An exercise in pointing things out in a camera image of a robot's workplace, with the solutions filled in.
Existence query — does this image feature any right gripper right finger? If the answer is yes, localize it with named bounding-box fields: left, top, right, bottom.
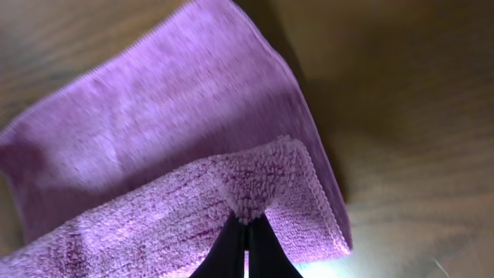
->
left=247, top=215, right=302, bottom=278

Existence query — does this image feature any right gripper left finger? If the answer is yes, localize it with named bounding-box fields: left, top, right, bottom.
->
left=190, top=212, right=245, bottom=278

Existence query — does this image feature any large purple microfiber cloth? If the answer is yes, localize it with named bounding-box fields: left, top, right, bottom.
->
left=1, top=1, right=353, bottom=277

